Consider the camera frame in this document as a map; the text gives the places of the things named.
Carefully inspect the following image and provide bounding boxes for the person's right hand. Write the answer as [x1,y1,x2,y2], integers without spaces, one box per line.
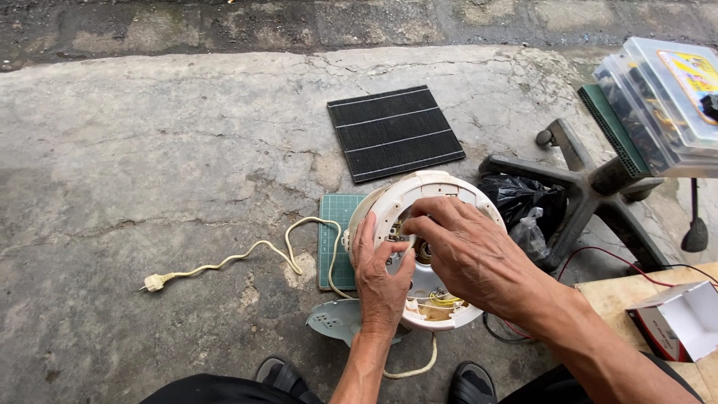
[403,197,562,332]

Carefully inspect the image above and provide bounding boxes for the person's left hand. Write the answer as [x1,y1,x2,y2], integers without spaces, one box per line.
[351,211,417,337]

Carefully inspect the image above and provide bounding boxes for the white rice cooker body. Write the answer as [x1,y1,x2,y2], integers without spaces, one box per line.
[343,171,507,332]

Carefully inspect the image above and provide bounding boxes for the black plastic bag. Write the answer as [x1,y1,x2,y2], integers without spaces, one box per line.
[478,174,567,243]

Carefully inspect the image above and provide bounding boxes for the green cutting mat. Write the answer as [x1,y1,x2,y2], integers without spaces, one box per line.
[318,194,368,291]

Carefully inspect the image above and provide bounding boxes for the black ribbed filter panel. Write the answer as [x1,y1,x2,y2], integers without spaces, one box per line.
[327,85,466,184]

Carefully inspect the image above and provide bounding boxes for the clear plastic bag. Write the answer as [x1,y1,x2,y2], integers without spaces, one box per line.
[508,207,550,262]

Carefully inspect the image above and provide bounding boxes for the grey swivel chair base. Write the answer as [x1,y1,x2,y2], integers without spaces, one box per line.
[478,118,671,273]

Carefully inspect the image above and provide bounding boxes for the person's right black sandal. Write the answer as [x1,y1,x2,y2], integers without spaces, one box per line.
[448,361,498,404]

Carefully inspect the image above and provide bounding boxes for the person's black sandal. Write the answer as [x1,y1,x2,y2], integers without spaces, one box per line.
[448,361,498,404]
[255,356,322,404]

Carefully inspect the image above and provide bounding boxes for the green corrugated board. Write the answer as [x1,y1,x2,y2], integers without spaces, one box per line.
[578,84,651,178]

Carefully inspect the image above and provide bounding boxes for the wooden board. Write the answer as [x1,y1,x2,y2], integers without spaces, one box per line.
[575,263,718,404]

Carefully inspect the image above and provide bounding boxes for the person's left black sandal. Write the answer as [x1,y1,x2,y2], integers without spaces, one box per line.
[255,356,322,404]

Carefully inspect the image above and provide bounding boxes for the clear plastic parts boxes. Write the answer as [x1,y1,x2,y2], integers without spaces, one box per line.
[593,37,718,178]

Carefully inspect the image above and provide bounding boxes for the person's black trousers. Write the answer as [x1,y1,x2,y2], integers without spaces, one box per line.
[139,353,705,404]

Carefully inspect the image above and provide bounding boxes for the open cardboard box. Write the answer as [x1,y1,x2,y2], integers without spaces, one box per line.
[626,281,718,363]

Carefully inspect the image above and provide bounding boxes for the grey metal base plate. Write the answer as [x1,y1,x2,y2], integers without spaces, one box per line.
[306,299,411,348]

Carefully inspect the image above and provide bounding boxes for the red wire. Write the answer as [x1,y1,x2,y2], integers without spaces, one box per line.
[503,246,718,340]

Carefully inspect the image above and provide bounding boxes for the cream power cord with plug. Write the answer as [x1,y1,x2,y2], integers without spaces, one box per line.
[139,217,438,379]

